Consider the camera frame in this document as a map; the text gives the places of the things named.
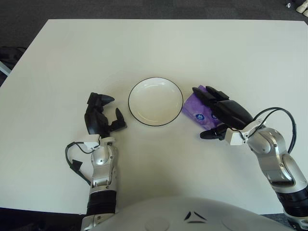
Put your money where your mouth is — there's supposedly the grey robot torso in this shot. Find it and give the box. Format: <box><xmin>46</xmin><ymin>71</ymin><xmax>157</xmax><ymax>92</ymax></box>
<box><xmin>93</xmin><ymin>196</ymin><xmax>289</xmax><ymax>231</ymax></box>

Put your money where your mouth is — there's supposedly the white plate black rim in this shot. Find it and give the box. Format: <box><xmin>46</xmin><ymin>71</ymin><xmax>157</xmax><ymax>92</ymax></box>
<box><xmin>128</xmin><ymin>76</ymin><xmax>184</xmax><ymax>127</ymax></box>

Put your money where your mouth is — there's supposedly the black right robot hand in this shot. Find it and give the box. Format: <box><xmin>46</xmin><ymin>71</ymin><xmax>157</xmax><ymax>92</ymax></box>
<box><xmin>192</xmin><ymin>85</ymin><xmax>255</xmax><ymax>141</ymax></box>

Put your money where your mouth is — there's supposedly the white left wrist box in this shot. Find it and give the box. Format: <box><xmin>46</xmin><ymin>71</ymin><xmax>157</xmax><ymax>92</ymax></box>
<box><xmin>83</xmin><ymin>134</ymin><xmax>101</xmax><ymax>154</ymax></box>

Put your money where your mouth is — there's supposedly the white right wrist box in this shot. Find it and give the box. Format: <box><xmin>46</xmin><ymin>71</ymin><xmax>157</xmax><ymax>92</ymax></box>
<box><xmin>225</xmin><ymin>117</ymin><xmax>268</xmax><ymax>146</ymax></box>

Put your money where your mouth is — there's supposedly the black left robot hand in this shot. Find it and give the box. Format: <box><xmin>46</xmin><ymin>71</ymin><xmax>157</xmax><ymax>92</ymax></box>
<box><xmin>84</xmin><ymin>92</ymin><xmax>128</xmax><ymax>139</ymax></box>

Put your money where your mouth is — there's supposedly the white shoe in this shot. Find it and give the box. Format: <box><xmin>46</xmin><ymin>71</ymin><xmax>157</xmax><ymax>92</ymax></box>
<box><xmin>296</xmin><ymin>2</ymin><xmax>308</xmax><ymax>14</ymax></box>

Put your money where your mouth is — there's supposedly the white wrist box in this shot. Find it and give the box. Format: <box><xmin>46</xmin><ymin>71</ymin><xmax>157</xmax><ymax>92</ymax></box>
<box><xmin>225</xmin><ymin>117</ymin><xmax>268</xmax><ymax>146</ymax></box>
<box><xmin>83</xmin><ymin>134</ymin><xmax>101</xmax><ymax>154</ymax></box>

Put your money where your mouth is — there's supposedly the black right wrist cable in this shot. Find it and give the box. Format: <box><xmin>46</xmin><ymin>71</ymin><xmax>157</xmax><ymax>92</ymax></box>
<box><xmin>254</xmin><ymin>107</ymin><xmax>297</xmax><ymax>154</ymax></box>

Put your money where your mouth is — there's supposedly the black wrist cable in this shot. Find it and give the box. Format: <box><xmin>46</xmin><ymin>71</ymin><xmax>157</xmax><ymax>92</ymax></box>
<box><xmin>254</xmin><ymin>107</ymin><xmax>297</xmax><ymax>154</ymax></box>
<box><xmin>64</xmin><ymin>141</ymin><xmax>92</xmax><ymax>186</ymax></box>

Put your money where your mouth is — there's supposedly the grey white furniture edge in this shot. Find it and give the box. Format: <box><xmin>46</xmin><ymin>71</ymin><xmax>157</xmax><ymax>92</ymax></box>
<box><xmin>0</xmin><ymin>61</ymin><xmax>12</xmax><ymax>76</ymax></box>

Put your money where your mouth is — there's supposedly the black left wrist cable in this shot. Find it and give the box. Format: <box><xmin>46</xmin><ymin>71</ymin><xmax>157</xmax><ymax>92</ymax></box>
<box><xmin>64</xmin><ymin>141</ymin><xmax>92</xmax><ymax>186</ymax></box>

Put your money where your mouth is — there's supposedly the purple tissue paper pack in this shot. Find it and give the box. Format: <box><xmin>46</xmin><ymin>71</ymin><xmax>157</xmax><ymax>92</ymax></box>
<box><xmin>181</xmin><ymin>84</ymin><xmax>226</xmax><ymax>130</ymax></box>

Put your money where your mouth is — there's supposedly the black bag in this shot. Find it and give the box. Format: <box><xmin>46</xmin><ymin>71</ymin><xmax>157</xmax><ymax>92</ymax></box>
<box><xmin>0</xmin><ymin>46</ymin><xmax>27</xmax><ymax>70</ymax></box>

